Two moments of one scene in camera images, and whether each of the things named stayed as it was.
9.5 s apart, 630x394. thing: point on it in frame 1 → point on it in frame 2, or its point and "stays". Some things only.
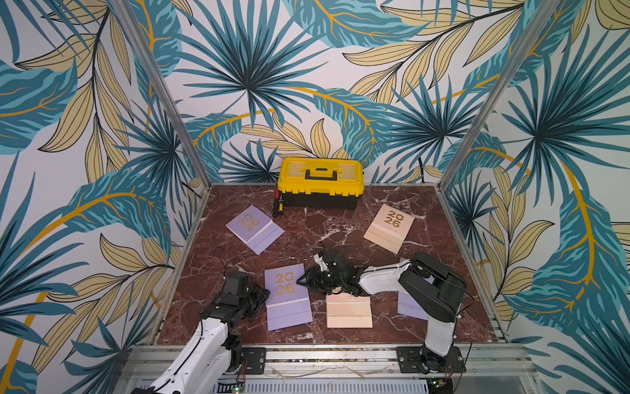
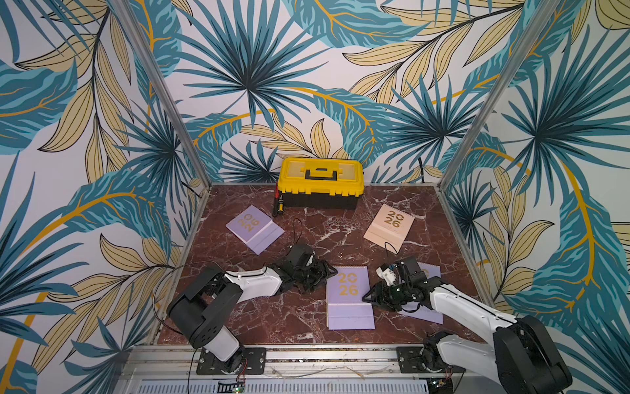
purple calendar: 288,304 → 346,309
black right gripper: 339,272 → 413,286
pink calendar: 390,228 stays
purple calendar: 407,305 stays
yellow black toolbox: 321,183 stays
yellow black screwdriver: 280,202 stays
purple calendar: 255,229 stays
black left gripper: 262,298 → 322,269
